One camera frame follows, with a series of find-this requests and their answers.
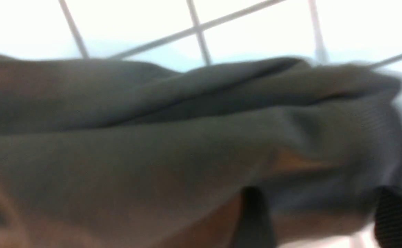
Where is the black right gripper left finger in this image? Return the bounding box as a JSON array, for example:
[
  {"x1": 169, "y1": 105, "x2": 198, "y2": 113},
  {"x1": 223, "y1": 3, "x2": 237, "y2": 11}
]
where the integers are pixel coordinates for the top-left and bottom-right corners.
[{"x1": 231, "y1": 187, "x2": 277, "y2": 248}]

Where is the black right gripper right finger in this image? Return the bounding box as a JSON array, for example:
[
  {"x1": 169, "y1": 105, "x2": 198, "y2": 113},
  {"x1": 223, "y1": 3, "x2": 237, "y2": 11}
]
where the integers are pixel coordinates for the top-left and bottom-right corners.
[{"x1": 373, "y1": 186, "x2": 402, "y2": 248}]

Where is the gray long-sleeve top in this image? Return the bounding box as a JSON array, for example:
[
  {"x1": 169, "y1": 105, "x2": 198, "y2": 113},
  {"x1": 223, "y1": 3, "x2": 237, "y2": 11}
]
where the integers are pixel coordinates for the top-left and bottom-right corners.
[{"x1": 0, "y1": 55, "x2": 402, "y2": 248}]

